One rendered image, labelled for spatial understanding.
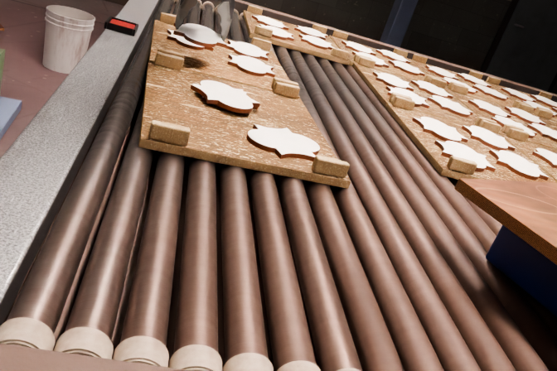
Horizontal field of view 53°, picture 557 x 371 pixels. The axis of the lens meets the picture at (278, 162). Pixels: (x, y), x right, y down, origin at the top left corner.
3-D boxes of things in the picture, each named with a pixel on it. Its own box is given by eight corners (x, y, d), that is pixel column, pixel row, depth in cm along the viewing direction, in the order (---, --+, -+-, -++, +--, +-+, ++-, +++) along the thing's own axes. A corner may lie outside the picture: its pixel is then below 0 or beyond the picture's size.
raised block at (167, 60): (153, 65, 118) (156, 52, 117) (153, 62, 120) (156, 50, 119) (181, 71, 120) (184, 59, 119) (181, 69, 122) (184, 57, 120)
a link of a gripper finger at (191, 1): (176, 25, 131) (201, -6, 129) (176, 31, 126) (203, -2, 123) (166, 16, 130) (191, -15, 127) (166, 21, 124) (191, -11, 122)
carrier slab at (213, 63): (147, 66, 121) (149, 60, 121) (153, 25, 158) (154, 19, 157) (297, 103, 131) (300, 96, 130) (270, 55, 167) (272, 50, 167)
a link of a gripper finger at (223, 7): (233, 35, 134) (226, -5, 130) (235, 40, 129) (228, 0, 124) (220, 36, 134) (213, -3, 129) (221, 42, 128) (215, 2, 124)
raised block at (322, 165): (312, 173, 91) (317, 158, 90) (309, 168, 93) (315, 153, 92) (345, 180, 93) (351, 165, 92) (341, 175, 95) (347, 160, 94)
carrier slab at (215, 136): (138, 147, 84) (140, 137, 83) (147, 68, 120) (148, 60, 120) (348, 189, 94) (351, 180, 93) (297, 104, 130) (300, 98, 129)
